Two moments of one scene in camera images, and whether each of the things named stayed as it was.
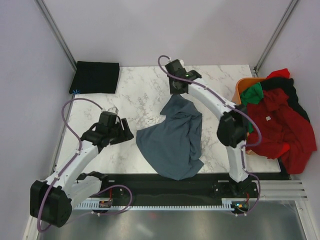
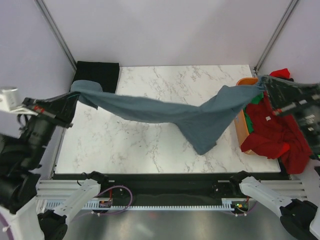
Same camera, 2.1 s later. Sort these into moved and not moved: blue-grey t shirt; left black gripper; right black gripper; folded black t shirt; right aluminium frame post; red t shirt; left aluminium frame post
Moved: left black gripper; right black gripper; blue-grey t shirt
Not moved: folded black t shirt; red t shirt; right aluminium frame post; left aluminium frame post
